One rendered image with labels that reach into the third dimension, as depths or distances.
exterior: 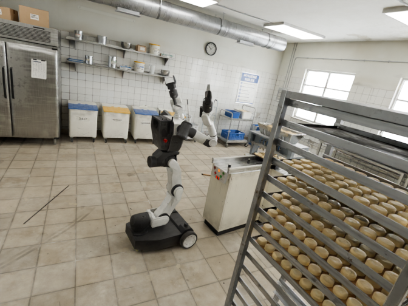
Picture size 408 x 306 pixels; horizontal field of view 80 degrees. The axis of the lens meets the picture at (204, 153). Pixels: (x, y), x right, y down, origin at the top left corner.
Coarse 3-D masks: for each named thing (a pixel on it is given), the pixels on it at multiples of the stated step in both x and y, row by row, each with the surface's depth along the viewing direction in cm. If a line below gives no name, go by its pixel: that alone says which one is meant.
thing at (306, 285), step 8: (256, 240) 129; (264, 240) 127; (264, 248) 124; (272, 248) 122; (272, 256) 119; (280, 256) 117; (280, 264) 114; (288, 264) 113; (288, 272) 111; (296, 272) 109; (296, 280) 107; (304, 280) 105; (304, 288) 103; (312, 288) 104; (312, 296) 100; (320, 296) 99; (320, 304) 97; (328, 304) 96
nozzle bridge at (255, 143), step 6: (252, 132) 328; (258, 132) 328; (252, 138) 334; (258, 138) 331; (264, 138) 322; (252, 144) 343; (258, 144) 325; (294, 144) 297; (300, 144) 302; (252, 150) 344; (276, 150) 307; (282, 150) 300; (306, 150) 295; (282, 156) 294; (288, 156) 283; (294, 156) 286; (300, 156) 292
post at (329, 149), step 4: (336, 120) 130; (340, 120) 128; (328, 148) 134; (332, 148) 133; (324, 152) 136; (328, 152) 134; (332, 152) 135; (280, 276) 164; (284, 280) 163; (276, 296) 168; (276, 300) 168
